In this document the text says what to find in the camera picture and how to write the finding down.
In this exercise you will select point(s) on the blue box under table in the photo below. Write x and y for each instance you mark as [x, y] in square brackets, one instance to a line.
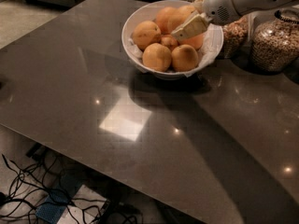
[58, 199]

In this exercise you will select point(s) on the small hidden bottom orange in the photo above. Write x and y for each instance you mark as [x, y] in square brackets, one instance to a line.
[169, 42]

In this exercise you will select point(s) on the glass jar of nuts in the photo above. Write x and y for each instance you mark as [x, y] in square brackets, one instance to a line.
[234, 36]

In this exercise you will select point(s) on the white ceramic bowl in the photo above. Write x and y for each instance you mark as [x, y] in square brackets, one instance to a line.
[146, 11]

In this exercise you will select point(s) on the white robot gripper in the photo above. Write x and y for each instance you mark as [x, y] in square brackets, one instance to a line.
[216, 4]

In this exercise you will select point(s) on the glass jar of cereal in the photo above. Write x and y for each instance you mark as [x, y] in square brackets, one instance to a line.
[275, 43]

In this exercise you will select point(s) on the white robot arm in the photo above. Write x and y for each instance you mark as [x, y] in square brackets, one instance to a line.
[244, 7]

